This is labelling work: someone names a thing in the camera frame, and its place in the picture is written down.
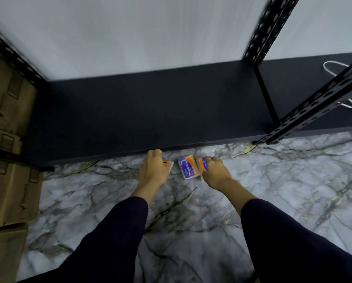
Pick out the black shelf board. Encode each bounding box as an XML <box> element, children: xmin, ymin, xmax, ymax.
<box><xmin>21</xmin><ymin>51</ymin><xmax>352</xmax><ymax>167</ymax></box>

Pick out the person's right hand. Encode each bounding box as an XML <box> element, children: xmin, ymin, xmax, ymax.
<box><xmin>202</xmin><ymin>156</ymin><xmax>234</xmax><ymax>191</ymax></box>

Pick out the orange blue floss packet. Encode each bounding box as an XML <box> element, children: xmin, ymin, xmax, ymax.
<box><xmin>177</xmin><ymin>155</ymin><xmax>199</xmax><ymax>180</ymax></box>
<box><xmin>196</xmin><ymin>156</ymin><xmax>214</xmax><ymax>174</ymax></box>
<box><xmin>161</xmin><ymin>157</ymin><xmax>174</xmax><ymax>174</ymax></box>

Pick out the black perforated shelf upright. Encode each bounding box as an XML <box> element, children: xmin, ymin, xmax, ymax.
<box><xmin>253</xmin><ymin>54</ymin><xmax>352</xmax><ymax>145</ymax></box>
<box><xmin>0</xmin><ymin>23</ymin><xmax>50</xmax><ymax>87</ymax></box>
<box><xmin>242</xmin><ymin>0</ymin><xmax>302</xmax><ymax>128</ymax></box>

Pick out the person's left forearm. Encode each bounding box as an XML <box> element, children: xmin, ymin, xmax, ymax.
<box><xmin>16</xmin><ymin>182</ymin><xmax>153</xmax><ymax>283</ymax></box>

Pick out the brown cardboard box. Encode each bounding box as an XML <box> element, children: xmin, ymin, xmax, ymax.
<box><xmin>0</xmin><ymin>127</ymin><xmax>44</xmax><ymax>228</ymax></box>
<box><xmin>0</xmin><ymin>48</ymin><xmax>38</xmax><ymax>136</ymax></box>
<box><xmin>0</xmin><ymin>224</ymin><xmax>28</xmax><ymax>283</ymax></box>

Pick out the person's left hand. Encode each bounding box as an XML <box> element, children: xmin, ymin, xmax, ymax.
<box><xmin>138</xmin><ymin>149</ymin><xmax>173</xmax><ymax>189</ymax></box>

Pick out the person's right forearm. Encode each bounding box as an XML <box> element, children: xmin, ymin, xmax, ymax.
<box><xmin>220</xmin><ymin>178</ymin><xmax>352</xmax><ymax>283</ymax></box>

